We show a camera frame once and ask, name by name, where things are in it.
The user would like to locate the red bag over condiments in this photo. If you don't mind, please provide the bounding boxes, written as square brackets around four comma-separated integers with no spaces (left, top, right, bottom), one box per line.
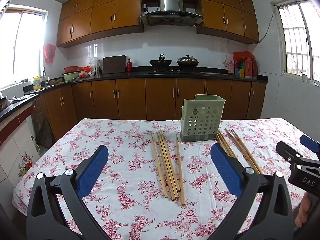
[233,51,256,61]

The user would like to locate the black gas stove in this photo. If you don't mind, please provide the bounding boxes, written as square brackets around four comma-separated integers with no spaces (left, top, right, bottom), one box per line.
[147,66,204,75]

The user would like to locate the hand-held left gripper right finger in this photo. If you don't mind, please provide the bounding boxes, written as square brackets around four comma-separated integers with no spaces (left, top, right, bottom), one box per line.
[200,144,295,240]

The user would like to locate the white wall cable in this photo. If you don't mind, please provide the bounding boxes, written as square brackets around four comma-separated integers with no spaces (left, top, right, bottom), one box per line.
[258,10,275,43]

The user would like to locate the dark wooden cutting board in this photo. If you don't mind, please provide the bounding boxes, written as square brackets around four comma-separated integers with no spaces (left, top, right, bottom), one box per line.
[102,55,126,74]

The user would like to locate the red hanging plastic bag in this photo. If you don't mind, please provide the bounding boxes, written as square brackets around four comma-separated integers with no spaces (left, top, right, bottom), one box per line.
[43,44,57,64]

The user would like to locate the brown base cabinet unit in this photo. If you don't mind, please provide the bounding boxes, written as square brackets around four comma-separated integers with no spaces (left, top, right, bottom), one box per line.
[34,77,267,143]

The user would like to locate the steel range hood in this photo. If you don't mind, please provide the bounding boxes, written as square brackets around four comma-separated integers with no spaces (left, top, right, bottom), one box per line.
[140,0,203,27]

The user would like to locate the white plastic bag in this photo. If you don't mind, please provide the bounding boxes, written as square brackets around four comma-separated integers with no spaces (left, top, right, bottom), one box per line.
[88,57,103,68]

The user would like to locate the dark pot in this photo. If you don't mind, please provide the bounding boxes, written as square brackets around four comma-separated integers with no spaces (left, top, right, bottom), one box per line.
[0,96,11,112]

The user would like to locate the grey rag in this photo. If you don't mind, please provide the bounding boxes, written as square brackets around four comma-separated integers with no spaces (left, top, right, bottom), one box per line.
[11,93,38,103]

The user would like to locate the floral red white tablecloth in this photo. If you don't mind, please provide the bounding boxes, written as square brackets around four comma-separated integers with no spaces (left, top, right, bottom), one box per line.
[12,117,320,240]

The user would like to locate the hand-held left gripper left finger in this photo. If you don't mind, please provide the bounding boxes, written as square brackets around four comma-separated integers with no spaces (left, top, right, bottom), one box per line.
[26,144,123,240]

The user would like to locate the barred window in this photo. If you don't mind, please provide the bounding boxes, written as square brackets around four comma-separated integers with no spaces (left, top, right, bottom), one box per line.
[271,0,320,83]

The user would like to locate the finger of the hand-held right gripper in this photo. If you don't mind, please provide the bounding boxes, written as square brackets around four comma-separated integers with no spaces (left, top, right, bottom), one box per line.
[276,141,305,168]
[299,134,320,153]

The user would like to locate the green plastic basin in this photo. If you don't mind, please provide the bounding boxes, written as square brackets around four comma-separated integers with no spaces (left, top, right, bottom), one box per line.
[62,72,81,81]

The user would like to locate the dark sack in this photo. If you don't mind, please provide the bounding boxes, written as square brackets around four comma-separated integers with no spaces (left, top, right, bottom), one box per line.
[32,111,54,149]

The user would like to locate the black kitchen countertop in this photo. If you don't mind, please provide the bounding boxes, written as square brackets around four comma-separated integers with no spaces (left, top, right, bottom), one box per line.
[0,69,268,128]

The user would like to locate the black wok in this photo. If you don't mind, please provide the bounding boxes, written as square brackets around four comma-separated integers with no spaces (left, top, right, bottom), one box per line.
[149,54,173,67]

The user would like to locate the tall red sauce bottle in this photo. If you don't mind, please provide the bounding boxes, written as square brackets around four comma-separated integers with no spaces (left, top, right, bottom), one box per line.
[244,57,253,78]

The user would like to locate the green perforated utensil holder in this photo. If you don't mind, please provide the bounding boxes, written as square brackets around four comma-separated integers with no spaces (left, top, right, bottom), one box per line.
[180,94,225,143]

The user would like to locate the flower wall sticker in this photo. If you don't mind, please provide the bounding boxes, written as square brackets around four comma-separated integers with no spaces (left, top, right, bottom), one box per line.
[17,151,34,178]

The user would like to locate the plain glass window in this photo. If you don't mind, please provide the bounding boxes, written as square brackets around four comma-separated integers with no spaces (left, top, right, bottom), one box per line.
[0,4,48,90]

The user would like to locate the wok with lid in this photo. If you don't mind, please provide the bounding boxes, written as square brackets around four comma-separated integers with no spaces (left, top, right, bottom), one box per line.
[177,55,200,68]

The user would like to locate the person's right hand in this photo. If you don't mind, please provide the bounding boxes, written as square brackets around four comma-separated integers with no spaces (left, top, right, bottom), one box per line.
[295,194,311,228]

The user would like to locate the yellow detergent bottle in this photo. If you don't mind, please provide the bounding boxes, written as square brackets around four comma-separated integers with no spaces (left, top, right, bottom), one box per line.
[32,75,42,91]

